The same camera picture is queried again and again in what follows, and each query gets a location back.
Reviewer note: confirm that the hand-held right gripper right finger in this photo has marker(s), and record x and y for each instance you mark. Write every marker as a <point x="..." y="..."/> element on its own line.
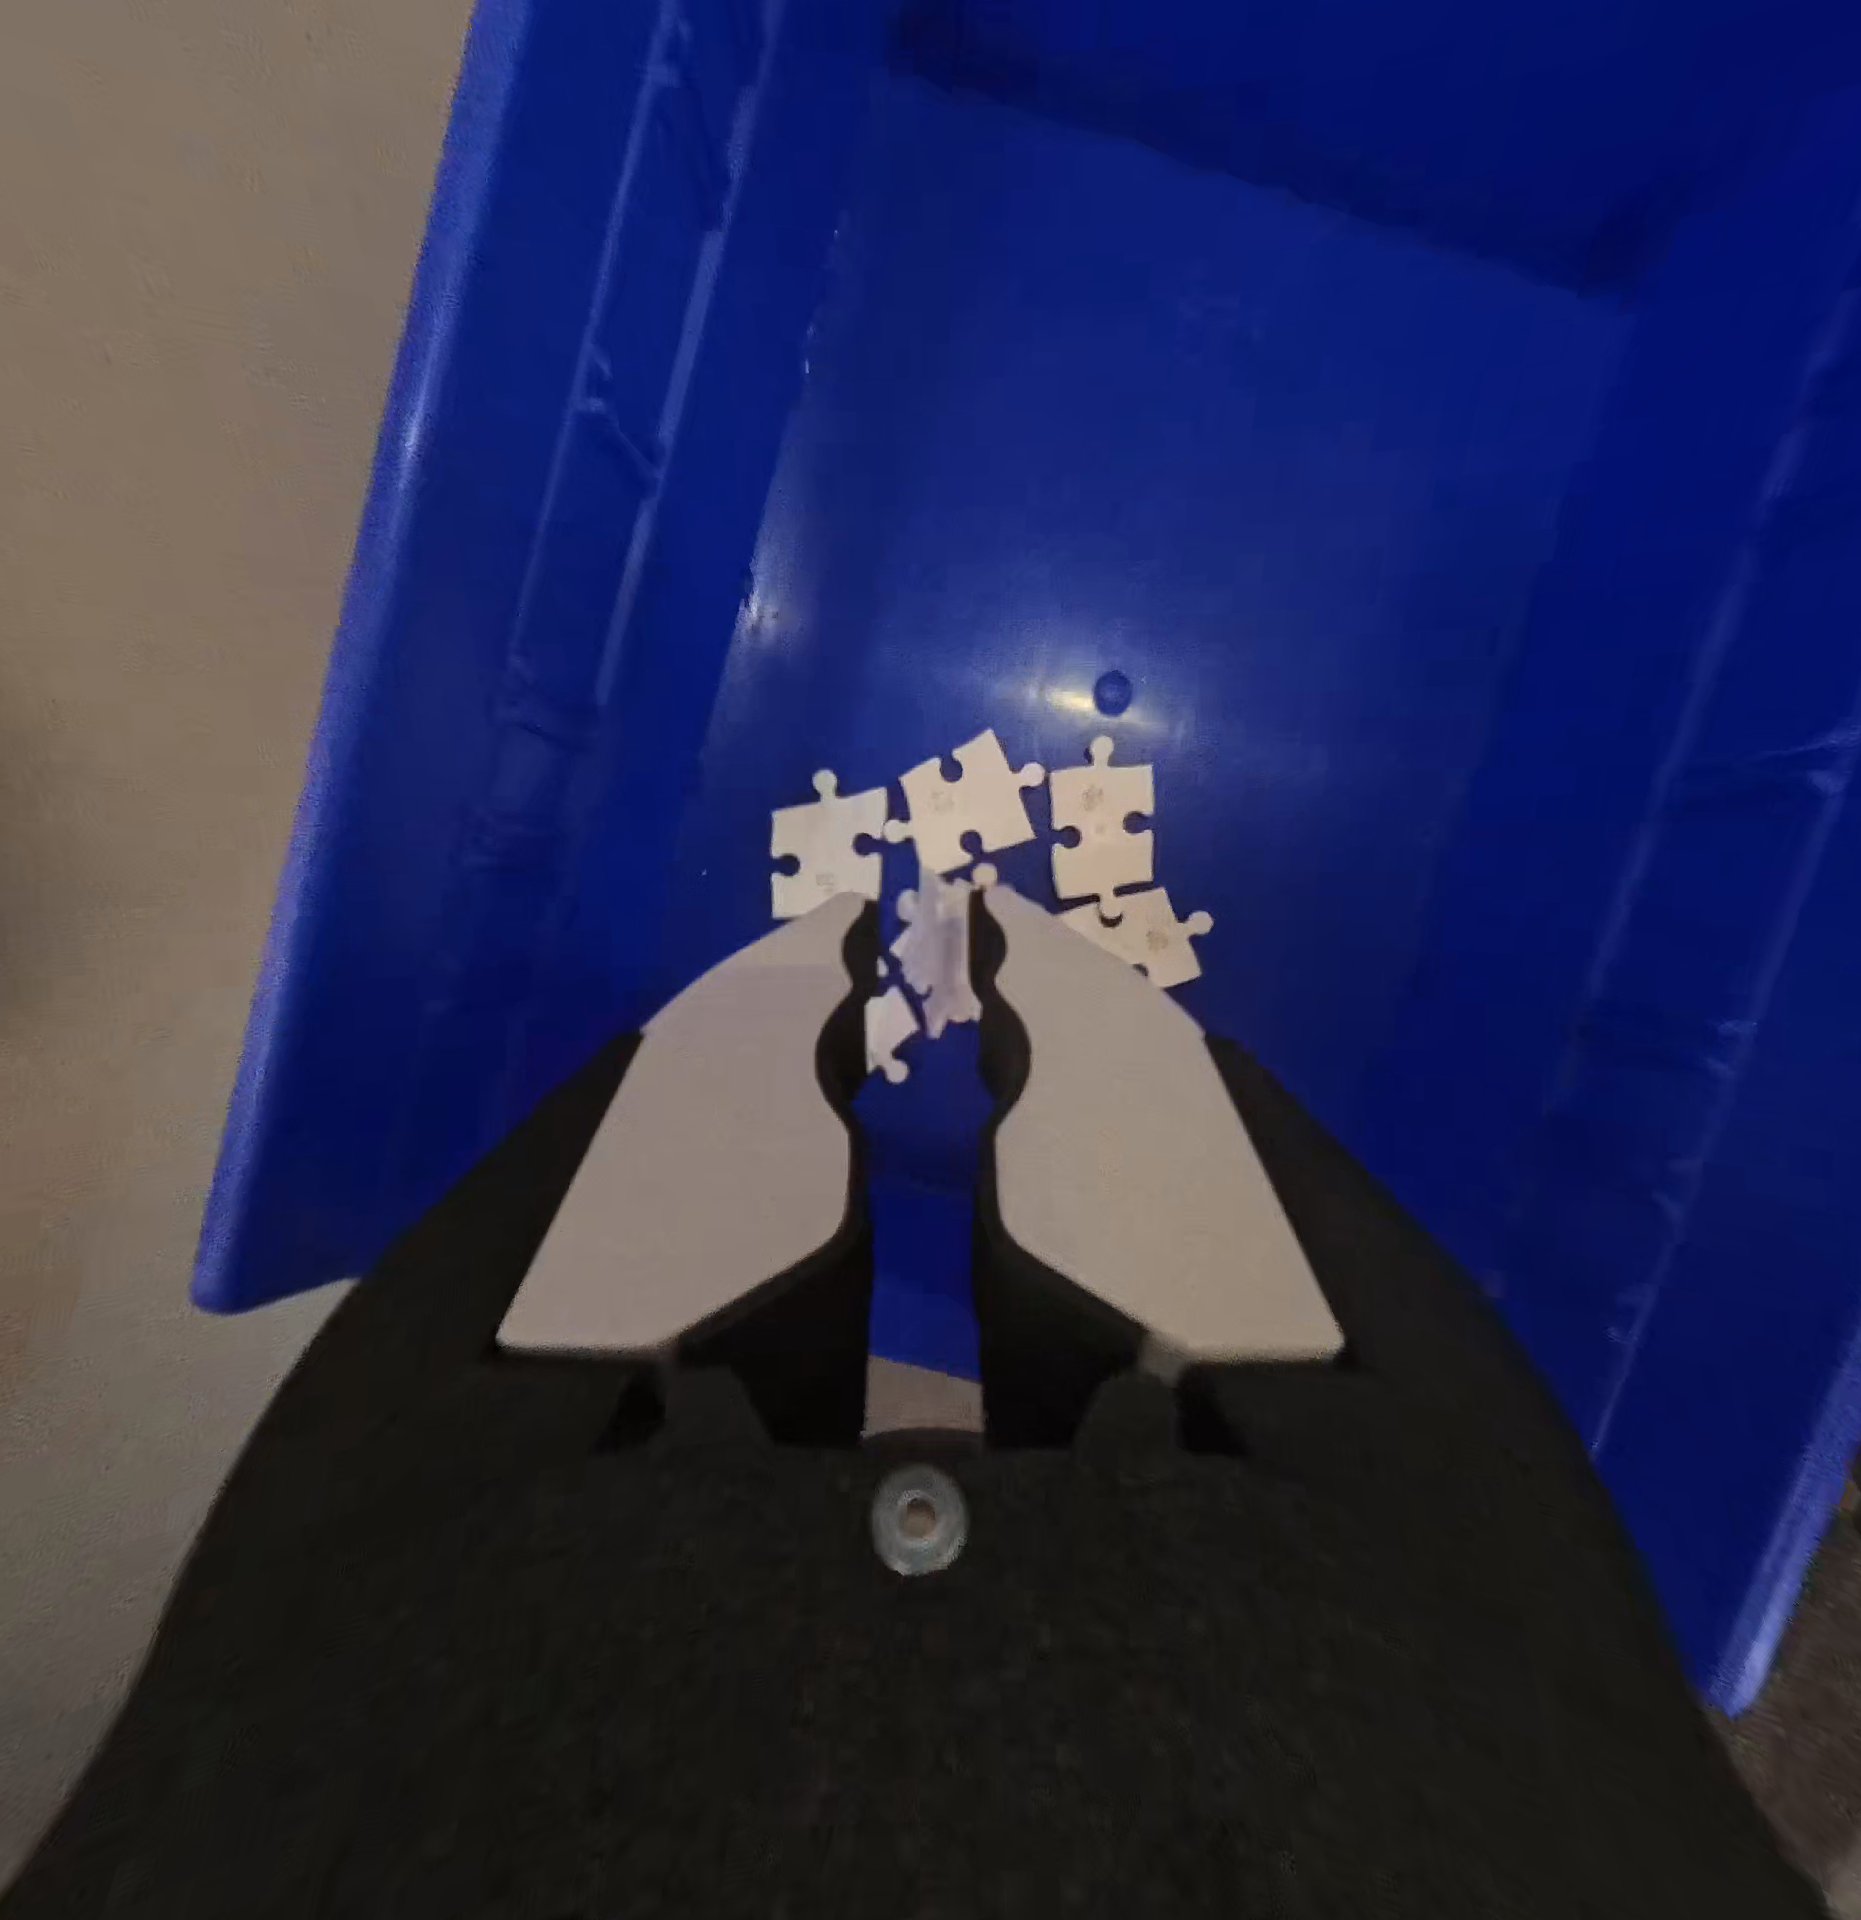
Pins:
<point x="1156" y="1187"/>

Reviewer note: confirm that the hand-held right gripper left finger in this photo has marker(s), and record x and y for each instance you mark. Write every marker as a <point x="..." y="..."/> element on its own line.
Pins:
<point x="675" y="1187"/>

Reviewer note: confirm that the pile of puzzle pieces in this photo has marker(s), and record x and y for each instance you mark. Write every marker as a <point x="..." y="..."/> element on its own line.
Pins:
<point x="1104" y="825"/>

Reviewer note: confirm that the blue plastic bin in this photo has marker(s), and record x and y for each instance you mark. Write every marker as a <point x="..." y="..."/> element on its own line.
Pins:
<point x="1171" y="450"/>

